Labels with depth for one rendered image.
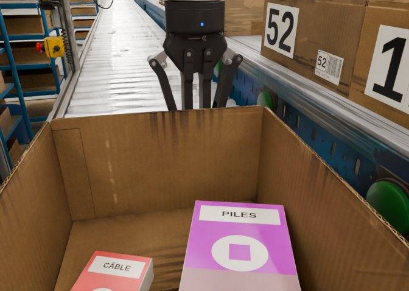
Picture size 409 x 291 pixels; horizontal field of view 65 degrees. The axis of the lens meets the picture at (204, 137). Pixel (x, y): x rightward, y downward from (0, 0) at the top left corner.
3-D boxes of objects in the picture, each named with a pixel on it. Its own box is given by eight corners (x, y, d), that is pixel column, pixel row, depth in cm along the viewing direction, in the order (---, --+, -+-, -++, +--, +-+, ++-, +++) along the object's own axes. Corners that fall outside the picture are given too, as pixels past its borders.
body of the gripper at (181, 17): (219, -4, 44) (218, 64, 48) (156, -3, 42) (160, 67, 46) (237, -1, 38) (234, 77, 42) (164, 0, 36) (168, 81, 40)
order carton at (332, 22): (258, 56, 93) (263, -8, 85) (347, 52, 99) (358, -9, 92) (346, 101, 58) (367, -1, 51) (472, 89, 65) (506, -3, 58)
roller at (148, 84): (69, 84, 110) (69, 96, 108) (215, 74, 121) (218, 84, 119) (72, 92, 114) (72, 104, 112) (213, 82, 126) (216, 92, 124)
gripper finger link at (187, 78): (195, 49, 41) (184, 49, 40) (194, 130, 45) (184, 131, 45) (188, 44, 44) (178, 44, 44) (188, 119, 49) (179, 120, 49)
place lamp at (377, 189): (358, 213, 46) (369, 172, 43) (366, 212, 47) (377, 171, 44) (395, 249, 40) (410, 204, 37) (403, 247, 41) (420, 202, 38)
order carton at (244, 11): (198, 24, 160) (198, -14, 153) (253, 22, 166) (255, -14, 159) (221, 36, 126) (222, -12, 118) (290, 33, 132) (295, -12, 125)
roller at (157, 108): (60, 114, 91) (56, 114, 86) (235, 99, 102) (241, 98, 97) (62, 132, 91) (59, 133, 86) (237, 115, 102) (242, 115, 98)
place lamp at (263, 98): (254, 115, 81) (256, 87, 78) (259, 114, 81) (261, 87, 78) (266, 126, 75) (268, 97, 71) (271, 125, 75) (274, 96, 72)
